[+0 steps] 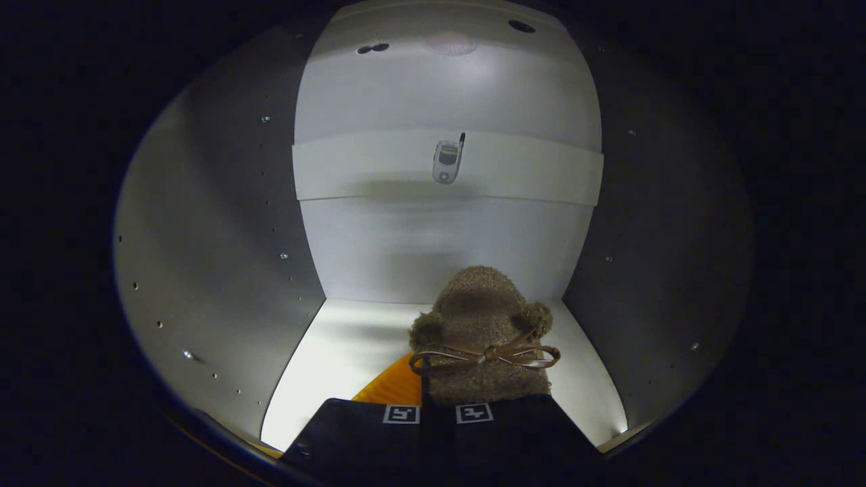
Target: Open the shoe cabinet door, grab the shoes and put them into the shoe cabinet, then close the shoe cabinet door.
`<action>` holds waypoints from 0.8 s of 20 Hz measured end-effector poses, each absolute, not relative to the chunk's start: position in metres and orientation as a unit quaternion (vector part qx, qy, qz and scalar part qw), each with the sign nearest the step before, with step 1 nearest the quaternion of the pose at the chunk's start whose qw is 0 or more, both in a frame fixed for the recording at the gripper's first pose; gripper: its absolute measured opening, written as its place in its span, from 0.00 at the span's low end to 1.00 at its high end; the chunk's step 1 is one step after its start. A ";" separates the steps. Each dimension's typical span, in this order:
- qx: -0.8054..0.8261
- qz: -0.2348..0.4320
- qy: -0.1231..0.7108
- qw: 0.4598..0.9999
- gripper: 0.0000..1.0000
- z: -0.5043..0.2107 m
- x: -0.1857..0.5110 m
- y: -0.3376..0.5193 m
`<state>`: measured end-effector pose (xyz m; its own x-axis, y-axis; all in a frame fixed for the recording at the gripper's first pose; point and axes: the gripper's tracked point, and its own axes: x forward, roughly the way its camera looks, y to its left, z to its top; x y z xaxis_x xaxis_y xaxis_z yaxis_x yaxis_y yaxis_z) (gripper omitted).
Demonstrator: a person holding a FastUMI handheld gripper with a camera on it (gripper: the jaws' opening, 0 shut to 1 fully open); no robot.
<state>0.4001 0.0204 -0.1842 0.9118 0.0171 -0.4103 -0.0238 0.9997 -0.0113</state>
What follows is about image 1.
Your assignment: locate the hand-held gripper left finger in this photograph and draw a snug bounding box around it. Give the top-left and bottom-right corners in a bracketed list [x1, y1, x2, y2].
[281, 352, 438, 486]

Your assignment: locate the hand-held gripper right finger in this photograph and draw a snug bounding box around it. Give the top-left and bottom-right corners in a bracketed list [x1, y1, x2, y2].
[436, 394, 603, 486]

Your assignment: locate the brown fluffy shoe with bow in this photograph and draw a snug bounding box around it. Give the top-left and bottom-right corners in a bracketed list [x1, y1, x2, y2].
[408, 265, 562, 407]

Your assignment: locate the grey shoe cabinet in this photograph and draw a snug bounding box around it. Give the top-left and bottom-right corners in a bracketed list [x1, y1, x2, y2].
[112, 0, 755, 467]

